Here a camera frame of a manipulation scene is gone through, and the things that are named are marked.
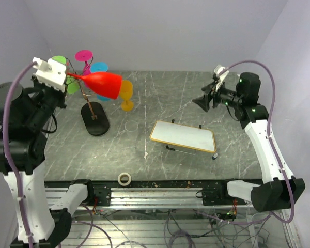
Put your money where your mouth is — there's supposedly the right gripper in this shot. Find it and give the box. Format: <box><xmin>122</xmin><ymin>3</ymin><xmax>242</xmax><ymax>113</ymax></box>
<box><xmin>193</xmin><ymin>79</ymin><xmax>243</xmax><ymax>111</ymax></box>

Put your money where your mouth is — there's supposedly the green plastic wine glass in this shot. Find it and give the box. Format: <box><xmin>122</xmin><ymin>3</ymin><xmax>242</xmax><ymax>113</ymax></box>
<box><xmin>52</xmin><ymin>55</ymin><xmax>79</xmax><ymax>95</ymax></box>

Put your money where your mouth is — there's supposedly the pink plastic wine glass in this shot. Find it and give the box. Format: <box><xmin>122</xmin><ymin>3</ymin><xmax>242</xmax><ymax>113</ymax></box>
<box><xmin>74</xmin><ymin>50</ymin><xmax>94</xmax><ymax>75</ymax></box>

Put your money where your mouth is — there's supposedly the blue plastic wine glass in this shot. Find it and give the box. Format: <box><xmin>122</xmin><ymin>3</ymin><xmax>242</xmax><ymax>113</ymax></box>
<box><xmin>90</xmin><ymin>62</ymin><xmax>110</xmax><ymax>102</ymax></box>

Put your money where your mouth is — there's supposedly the red plastic wine glass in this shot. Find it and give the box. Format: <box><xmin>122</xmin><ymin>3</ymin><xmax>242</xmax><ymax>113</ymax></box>
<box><xmin>68</xmin><ymin>72</ymin><xmax>122</xmax><ymax>100</ymax></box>

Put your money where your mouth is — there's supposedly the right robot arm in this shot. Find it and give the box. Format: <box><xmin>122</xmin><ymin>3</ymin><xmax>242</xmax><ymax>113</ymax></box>
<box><xmin>193</xmin><ymin>72</ymin><xmax>305</xmax><ymax>212</ymax></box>

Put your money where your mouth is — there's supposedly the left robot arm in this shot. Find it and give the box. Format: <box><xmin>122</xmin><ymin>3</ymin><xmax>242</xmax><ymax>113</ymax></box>
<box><xmin>0</xmin><ymin>76</ymin><xmax>95</xmax><ymax>247</ymax></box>

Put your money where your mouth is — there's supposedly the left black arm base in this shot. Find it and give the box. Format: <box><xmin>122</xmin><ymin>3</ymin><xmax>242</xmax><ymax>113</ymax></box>
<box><xmin>66</xmin><ymin>179</ymin><xmax>112</xmax><ymax>207</ymax></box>

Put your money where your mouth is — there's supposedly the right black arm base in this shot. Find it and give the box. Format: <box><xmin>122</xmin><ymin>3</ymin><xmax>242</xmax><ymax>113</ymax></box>
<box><xmin>195</xmin><ymin>180</ymin><xmax>247</xmax><ymax>206</ymax></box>

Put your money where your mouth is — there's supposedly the orange plastic wine glass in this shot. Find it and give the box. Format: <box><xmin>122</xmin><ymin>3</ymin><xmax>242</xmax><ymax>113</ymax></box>
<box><xmin>119</xmin><ymin>80</ymin><xmax>134</xmax><ymax>111</ymax></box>

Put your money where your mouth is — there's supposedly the black marker pen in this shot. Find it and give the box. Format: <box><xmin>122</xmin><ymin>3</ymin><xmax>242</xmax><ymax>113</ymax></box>
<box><xmin>165</xmin><ymin>145</ymin><xmax>197</xmax><ymax>155</ymax></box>

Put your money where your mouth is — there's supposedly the white tape roll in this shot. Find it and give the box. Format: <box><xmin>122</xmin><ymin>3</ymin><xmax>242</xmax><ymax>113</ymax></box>
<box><xmin>117</xmin><ymin>172</ymin><xmax>132</xmax><ymax>187</ymax></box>

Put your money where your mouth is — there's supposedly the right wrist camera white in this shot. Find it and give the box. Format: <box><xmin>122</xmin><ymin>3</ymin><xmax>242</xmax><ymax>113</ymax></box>
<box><xmin>214</xmin><ymin>65</ymin><xmax>229</xmax><ymax>92</ymax></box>

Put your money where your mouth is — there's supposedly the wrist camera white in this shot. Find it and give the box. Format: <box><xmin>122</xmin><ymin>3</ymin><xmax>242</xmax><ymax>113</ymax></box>
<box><xmin>214</xmin><ymin>65</ymin><xmax>229</xmax><ymax>92</ymax></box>
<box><xmin>33</xmin><ymin>57</ymin><xmax>67</xmax><ymax>93</ymax></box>

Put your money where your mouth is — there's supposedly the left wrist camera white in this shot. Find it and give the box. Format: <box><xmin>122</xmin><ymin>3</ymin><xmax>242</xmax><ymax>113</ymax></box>
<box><xmin>33</xmin><ymin>57</ymin><xmax>67</xmax><ymax>93</ymax></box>

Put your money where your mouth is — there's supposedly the copper wire wine glass rack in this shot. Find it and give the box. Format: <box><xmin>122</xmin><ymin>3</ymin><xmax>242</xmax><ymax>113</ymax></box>
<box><xmin>64</xmin><ymin>55</ymin><xmax>110</xmax><ymax>136</ymax></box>

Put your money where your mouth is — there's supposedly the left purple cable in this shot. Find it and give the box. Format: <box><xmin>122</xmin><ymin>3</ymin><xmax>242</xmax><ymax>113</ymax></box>
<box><xmin>3</xmin><ymin>61</ymin><xmax>94</xmax><ymax>248</ymax></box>

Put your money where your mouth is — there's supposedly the small whiteboard wooden frame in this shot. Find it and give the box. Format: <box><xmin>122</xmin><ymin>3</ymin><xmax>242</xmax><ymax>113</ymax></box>
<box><xmin>149</xmin><ymin>120</ymin><xmax>216</xmax><ymax>153</ymax></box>

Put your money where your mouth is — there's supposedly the aluminium rail frame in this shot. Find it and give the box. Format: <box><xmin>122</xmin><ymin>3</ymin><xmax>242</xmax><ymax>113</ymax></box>
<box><xmin>43</xmin><ymin>187</ymin><xmax>290</xmax><ymax>210</ymax></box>

